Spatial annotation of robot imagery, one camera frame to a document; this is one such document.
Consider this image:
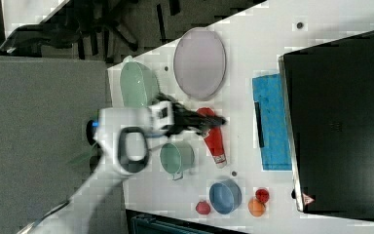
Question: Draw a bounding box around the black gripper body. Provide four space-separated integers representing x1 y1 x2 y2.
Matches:
157 93 196 137

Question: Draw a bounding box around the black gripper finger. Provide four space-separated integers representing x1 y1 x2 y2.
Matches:
193 115 227 127
188 127 210 137

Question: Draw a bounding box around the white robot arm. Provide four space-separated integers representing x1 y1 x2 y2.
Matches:
17 93 226 234

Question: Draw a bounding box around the red ketchup bottle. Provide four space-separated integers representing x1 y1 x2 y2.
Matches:
197 107 227 169

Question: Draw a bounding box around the green mug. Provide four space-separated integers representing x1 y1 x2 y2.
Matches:
160 141 195 180

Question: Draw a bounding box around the large green bowl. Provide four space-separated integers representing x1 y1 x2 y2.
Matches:
120 56 160 107

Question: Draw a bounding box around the round lilac plate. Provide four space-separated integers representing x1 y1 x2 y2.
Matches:
173 27 226 100

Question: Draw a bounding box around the blue bowl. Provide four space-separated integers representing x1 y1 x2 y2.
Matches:
208 179 243 215

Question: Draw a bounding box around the red toy strawberry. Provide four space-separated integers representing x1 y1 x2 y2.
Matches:
196 201 211 215

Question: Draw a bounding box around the small red toy fruit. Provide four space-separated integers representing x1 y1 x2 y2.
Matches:
255 188 270 204

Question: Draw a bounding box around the black cylinder cup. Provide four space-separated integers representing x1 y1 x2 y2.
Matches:
86 120 98 145

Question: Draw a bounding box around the orange toy fruit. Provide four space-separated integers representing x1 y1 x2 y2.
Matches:
247 198 266 217

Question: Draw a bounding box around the dark teal crate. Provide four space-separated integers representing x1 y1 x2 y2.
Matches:
126 209 245 234

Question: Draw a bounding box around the black office chair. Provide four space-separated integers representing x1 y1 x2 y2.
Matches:
0 0 183 61

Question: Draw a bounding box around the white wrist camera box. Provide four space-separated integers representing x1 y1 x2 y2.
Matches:
149 101 174 131

